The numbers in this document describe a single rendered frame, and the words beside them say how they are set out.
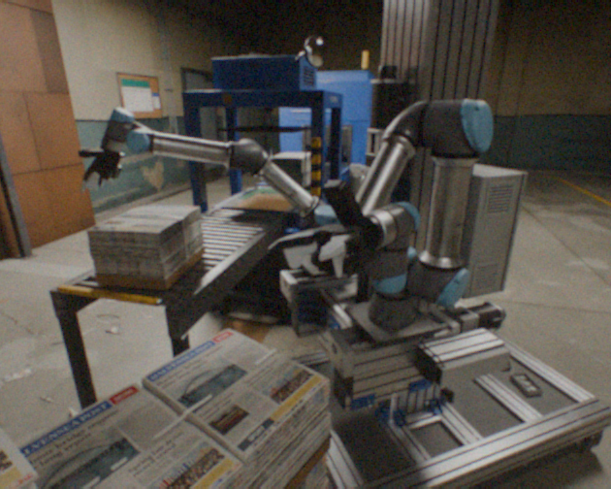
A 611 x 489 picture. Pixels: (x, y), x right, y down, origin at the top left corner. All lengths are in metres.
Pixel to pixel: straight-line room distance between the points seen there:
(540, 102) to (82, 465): 9.95
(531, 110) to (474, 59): 8.73
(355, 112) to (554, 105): 6.28
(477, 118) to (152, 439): 0.96
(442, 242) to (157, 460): 0.80
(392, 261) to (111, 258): 1.08
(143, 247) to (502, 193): 1.29
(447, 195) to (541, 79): 9.18
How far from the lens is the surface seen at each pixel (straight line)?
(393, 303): 1.17
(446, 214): 1.02
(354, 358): 1.17
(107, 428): 0.95
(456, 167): 1.00
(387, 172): 0.96
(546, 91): 10.16
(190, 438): 0.87
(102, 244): 1.57
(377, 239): 0.72
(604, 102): 10.52
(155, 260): 1.48
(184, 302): 1.41
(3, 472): 0.59
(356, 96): 4.68
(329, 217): 1.52
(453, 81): 1.34
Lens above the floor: 1.45
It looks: 20 degrees down
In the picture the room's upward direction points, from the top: straight up
